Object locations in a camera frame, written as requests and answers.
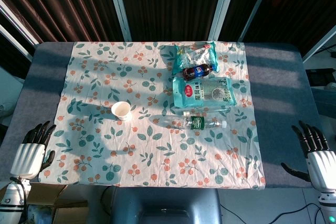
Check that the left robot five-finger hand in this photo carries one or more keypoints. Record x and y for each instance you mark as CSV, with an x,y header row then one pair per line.
x,y
27,159

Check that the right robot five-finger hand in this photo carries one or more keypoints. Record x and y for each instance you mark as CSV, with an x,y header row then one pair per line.
x,y
323,169

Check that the white paper cup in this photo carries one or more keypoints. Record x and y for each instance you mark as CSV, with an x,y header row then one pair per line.
x,y
120,110

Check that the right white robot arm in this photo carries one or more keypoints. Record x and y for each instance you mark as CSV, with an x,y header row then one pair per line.
x,y
328,205

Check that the blue-grey robot base body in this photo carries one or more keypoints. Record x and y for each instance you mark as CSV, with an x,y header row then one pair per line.
x,y
165,203

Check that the brown cardboard box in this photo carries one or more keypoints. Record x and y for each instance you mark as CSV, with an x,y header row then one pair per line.
x,y
44,192

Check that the blue-grey felt table mat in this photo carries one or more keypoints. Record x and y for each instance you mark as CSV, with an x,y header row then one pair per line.
x,y
275,103

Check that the black equipment box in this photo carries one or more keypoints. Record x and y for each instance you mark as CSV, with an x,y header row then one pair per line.
x,y
320,77

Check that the floral leaf print tablecloth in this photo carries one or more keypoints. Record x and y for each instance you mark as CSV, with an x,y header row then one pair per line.
x,y
157,155

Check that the clear water bottle green label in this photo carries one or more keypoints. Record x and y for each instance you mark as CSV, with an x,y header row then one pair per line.
x,y
197,123

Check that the teal pouch red logo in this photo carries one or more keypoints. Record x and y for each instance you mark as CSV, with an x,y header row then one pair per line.
x,y
199,93

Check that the dark brown pleated curtain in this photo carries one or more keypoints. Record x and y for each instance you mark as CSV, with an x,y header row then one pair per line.
x,y
288,3
170,3
57,3

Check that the cola bottle blue label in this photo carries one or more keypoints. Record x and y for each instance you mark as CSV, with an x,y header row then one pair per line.
x,y
195,72

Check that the crumpled teal snack bag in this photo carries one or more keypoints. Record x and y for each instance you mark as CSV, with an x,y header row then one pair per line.
x,y
189,56

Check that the white window frame post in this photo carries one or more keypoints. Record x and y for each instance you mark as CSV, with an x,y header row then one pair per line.
x,y
119,6
257,6
223,6

